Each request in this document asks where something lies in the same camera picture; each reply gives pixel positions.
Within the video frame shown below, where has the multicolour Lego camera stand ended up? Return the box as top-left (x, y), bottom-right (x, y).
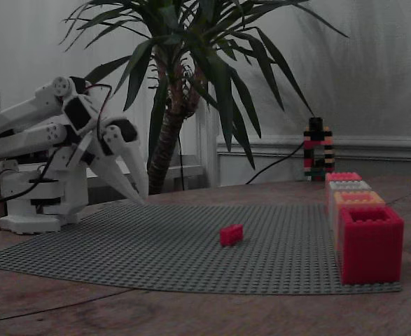
top-left (302, 117), bottom-right (333, 182)

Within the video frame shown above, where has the large pink brick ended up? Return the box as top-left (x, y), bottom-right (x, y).
top-left (324, 171), bottom-right (363, 183)

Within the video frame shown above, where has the tall green yucca plant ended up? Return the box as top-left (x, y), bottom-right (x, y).
top-left (60, 0), bottom-right (349, 195)

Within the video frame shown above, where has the grey brick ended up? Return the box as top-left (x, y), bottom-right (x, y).
top-left (324, 180), bottom-right (372, 218)

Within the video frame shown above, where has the orange brick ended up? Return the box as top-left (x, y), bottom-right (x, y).
top-left (333, 191), bottom-right (386, 253)

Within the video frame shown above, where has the small red Lego brick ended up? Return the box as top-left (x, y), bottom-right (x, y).
top-left (220, 224), bottom-right (244, 248)

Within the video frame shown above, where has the black camera cable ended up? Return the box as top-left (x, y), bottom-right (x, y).
top-left (245, 139), bottom-right (306, 186)

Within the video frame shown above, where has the grey studded baseplate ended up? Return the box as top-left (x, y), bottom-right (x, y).
top-left (0, 201), bottom-right (404, 297)

